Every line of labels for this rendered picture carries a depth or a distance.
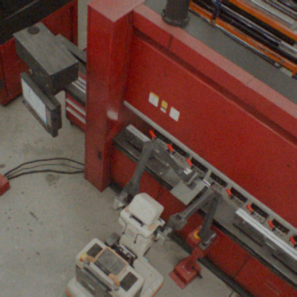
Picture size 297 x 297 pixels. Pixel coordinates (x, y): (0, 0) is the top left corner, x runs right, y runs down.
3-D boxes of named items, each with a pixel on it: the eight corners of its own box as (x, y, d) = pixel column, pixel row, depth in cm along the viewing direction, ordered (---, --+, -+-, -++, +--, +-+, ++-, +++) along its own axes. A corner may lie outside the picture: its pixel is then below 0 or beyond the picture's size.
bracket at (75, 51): (37, 54, 397) (36, 47, 391) (59, 39, 409) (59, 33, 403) (72, 81, 384) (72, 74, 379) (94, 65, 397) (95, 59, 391)
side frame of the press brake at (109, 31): (83, 178, 524) (87, 3, 337) (136, 133, 566) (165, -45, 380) (101, 193, 516) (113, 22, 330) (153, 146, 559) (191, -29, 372)
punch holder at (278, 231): (266, 227, 390) (273, 218, 377) (272, 221, 395) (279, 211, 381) (282, 240, 386) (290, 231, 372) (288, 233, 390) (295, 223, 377)
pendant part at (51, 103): (23, 103, 416) (19, 73, 386) (35, 97, 421) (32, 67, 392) (53, 138, 398) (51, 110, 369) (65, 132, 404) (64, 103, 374)
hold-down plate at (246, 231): (232, 224, 414) (233, 222, 411) (235, 220, 417) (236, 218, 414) (261, 247, 405) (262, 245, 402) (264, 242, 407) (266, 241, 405)
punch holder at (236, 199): (226, 197, 403) (231, 186, 389) (232, 190, 407) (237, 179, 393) (241, 208, 398) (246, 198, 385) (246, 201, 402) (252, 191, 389)
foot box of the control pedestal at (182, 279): (168, 274, 474) (169, 270, 464) (185, 258, 485) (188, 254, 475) (181, 290, 466) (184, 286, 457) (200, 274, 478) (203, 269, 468)
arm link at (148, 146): (143, 136, 374) (148, 140, 365) (158, 140, 380) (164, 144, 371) (124, 189, 384) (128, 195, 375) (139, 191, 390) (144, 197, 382)
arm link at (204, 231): (210, 189, 381) (219, 197, 374) (215, 189, 385) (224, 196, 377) (195, 235, 398) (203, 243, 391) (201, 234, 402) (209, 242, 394)
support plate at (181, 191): (169, 191, 411) (169, 191, 411) (188, 173, 424) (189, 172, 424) (186, 205, 406) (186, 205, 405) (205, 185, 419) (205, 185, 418)
